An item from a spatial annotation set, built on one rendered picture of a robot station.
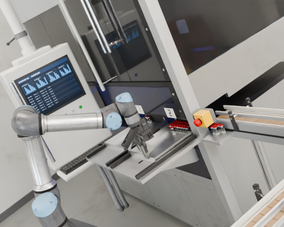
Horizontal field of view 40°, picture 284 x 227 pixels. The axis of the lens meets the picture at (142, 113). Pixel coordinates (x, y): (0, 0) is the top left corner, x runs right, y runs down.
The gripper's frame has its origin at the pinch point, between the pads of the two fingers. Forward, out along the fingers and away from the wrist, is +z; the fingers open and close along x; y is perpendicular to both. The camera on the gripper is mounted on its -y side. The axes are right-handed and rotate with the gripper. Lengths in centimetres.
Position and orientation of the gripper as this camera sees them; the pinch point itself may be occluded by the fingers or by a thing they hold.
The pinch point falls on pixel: (146, 157)
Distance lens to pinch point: 202.3
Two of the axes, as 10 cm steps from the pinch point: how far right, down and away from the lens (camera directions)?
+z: 3.9, 8.7, 2.9
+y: 7.7, -4.8, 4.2
